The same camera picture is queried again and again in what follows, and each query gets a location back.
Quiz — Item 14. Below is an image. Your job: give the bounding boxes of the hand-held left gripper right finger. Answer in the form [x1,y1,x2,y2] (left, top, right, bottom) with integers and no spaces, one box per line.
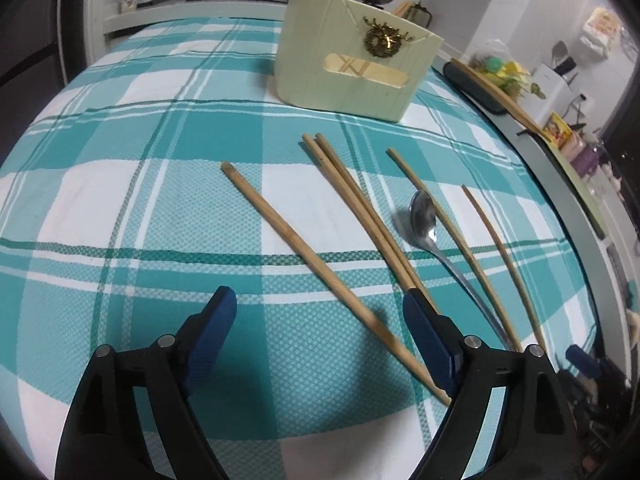
[402,289,576,480]

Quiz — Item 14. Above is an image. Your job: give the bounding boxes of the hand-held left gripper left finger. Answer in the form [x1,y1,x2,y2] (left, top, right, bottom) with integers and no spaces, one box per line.
[54,286,237,480]

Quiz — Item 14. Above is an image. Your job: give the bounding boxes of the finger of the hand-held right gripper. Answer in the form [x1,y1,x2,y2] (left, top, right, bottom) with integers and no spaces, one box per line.
[566,344,603,381]

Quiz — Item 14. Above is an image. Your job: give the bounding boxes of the metal spoon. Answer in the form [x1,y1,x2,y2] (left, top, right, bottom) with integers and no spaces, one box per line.
[408,190,512,352]

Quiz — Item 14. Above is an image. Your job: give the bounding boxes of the cream utensil holder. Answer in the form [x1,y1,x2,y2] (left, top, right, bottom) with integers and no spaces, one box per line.
[274,0,445,124]

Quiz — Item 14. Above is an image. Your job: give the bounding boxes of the teal plaid tablecloth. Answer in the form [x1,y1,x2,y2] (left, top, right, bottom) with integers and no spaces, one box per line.
[0,16,603,480]

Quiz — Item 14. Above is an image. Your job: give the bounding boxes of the green cutting board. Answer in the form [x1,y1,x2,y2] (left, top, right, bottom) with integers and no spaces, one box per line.
[570,160,607,238]

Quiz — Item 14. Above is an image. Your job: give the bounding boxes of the garlic bulbs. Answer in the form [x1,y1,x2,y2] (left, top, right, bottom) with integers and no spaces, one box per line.
[600,160,627,196]

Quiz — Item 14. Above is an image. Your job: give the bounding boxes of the purple bottle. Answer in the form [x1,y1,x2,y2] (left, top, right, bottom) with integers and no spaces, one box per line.
[570,140,601,176]

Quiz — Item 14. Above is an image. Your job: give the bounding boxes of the pink cup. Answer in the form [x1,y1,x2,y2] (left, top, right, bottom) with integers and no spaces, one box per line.
[560,132,587,158]

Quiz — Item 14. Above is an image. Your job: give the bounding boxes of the yellow printed box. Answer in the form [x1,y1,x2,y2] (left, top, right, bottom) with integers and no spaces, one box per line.
[542,112,573,148]

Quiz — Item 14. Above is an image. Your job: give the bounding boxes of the wooden cutting board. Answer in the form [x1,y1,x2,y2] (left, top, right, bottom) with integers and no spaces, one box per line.
[450,57,543,136]

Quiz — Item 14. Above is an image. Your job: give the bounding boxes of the white knife block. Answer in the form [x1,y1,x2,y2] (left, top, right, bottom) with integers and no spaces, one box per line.
[531,62,576,126]

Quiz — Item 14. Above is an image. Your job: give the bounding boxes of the plastic bag of sponges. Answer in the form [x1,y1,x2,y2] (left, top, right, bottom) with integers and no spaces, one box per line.
[467,37,531,93]

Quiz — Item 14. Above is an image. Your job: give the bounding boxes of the dark glass jug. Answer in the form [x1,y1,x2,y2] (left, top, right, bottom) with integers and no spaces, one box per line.
[407,0,433,28]

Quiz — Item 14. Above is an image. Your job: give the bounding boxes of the hanging printed bag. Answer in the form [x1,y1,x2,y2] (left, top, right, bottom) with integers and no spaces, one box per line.
[580,7,626,56]

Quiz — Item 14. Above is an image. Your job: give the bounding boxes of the black door frame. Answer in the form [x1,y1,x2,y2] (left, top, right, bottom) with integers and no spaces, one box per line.
[55,0,97,76]

